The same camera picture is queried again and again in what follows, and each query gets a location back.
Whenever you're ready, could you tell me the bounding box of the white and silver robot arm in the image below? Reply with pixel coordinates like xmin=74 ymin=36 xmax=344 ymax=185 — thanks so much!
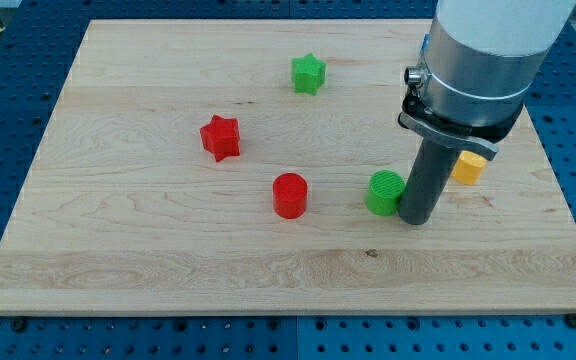
xmin=399 ymin=0 xmax=576 ymax=161

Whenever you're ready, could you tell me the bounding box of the red cylinder block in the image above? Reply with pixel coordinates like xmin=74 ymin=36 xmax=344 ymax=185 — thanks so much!
xmin=272 ymin=173 xmax=308 ymax=219

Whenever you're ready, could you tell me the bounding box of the light wooden board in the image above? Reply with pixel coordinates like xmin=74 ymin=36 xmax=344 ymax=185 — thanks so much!
xmin=0 ymin=20 xmax=576 ymax=317

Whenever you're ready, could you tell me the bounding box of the red star block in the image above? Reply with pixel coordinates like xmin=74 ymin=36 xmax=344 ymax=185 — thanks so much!
xmin=200 ymin=115 xmax=240 ymax=162

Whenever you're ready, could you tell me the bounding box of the green cylinder block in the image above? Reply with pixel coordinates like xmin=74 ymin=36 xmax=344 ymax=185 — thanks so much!
xmin=364 ymin=170 xmax=405 ymax=216

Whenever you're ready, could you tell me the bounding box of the green star block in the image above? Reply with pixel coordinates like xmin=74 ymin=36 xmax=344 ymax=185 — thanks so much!
xmin=291 ymin=53 xmax=326 ymax=95

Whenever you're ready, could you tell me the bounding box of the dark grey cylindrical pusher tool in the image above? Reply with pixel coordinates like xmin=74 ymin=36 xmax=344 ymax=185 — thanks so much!
xmin=398 ymin=139 xmax=461 ymax=225

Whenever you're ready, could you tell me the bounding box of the yellow block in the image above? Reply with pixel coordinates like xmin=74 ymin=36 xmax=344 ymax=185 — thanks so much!
xmin=451 ymin=151 xmax=488 ymax=185

